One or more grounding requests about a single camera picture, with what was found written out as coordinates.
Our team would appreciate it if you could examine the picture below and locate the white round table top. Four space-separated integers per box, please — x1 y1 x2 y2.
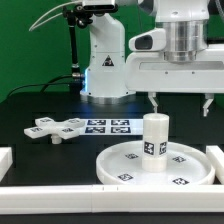
96 140 215 186

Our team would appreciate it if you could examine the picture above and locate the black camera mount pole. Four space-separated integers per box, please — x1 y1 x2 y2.
63 4 92 80

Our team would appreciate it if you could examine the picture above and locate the white fence bar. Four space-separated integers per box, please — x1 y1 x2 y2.
0 185 224 214
206 145 224 185
0 147 13 182

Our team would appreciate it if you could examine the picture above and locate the white cross-shaped table base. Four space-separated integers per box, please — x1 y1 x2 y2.
24 117 85 144

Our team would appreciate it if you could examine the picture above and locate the black cable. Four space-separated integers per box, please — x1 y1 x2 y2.
6 74 84 99

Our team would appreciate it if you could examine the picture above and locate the white cable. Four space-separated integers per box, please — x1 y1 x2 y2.
28 0 84 32

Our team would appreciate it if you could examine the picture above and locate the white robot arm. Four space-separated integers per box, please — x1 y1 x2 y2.
81 0 224 110

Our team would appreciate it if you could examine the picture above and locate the white right fence bar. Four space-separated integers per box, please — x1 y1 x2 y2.
206 145 224 185

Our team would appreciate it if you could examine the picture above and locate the white fiducial marker sheet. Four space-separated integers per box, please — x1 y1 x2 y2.
80 119 143 135

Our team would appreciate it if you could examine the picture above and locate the black camera on mount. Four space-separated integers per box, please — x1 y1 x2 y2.
82 0 117 12

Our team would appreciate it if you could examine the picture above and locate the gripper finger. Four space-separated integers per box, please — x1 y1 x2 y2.
203 93 214 117
148 92 159 112

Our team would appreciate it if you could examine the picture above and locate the white front fence bar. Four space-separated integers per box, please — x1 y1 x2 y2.
0 185 224 214

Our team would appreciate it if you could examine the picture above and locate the white left fence bar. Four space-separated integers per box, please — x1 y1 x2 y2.
0 147 13 182

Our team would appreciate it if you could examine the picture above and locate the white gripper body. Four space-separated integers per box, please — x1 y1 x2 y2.
125 28 224 94

